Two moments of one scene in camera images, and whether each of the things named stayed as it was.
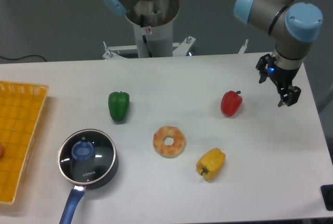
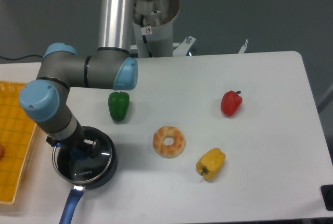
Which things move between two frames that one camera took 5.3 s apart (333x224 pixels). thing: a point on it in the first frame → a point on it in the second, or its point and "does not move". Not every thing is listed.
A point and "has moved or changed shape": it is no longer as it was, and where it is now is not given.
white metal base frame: [179, 49] does not move
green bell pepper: [118, 104] does not move
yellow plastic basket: [21, 105] does not move
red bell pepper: [230, 102] does not move
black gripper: [283, 77] → [75, 144]
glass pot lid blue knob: [82, 150] has moved or changed shape
